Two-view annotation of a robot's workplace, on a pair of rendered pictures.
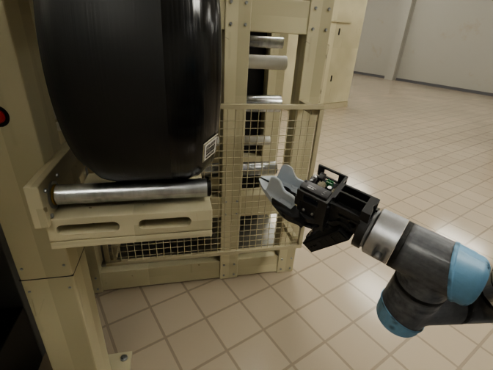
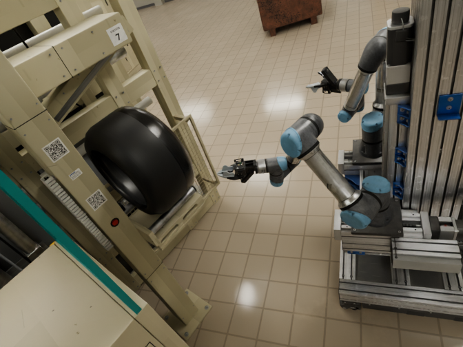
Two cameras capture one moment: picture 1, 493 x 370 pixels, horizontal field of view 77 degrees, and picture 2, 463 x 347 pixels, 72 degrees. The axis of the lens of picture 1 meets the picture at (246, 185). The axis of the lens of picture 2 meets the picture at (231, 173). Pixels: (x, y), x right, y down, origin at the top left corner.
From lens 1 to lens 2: 114 cm
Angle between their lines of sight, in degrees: 24
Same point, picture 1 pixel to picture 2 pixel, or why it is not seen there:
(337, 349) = (266, 212)
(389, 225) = (261, 164)
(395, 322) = (277, 184)
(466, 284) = (283, 165)
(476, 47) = not seen: outside the picture
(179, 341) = (202, 267)
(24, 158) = (129, 230)
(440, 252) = (275, 162)
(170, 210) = (189, 206)
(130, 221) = (180, 219)
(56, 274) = (157, 266)
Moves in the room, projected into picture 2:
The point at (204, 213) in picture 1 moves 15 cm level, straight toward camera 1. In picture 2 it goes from (199, 197) to (217, 208)
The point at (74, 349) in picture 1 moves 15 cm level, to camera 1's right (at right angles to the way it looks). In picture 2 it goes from (176, 293) to (196, 277)
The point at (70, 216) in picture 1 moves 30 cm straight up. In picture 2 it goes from (162, 234) to (135, 195)
